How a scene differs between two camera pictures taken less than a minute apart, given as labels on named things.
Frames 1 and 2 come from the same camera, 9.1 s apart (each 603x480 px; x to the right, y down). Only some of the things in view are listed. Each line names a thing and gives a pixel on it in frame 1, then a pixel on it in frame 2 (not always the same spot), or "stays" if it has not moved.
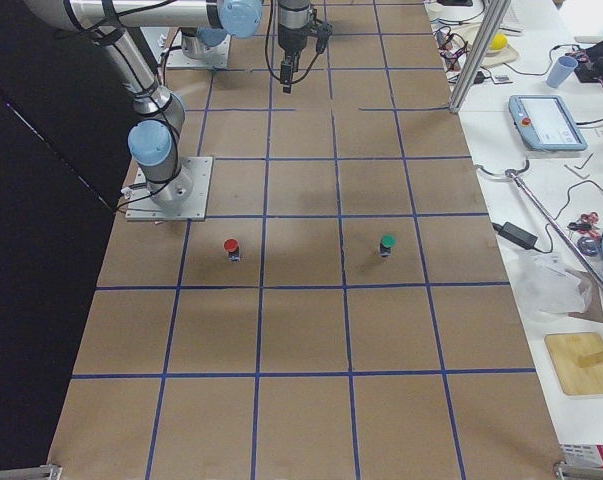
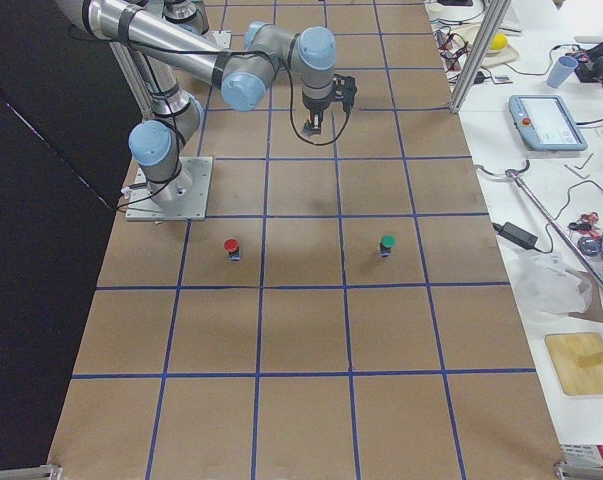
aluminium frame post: (495, 13) stays
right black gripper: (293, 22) → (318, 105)
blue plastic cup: (561, 70) stays
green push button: (388, 241) stays
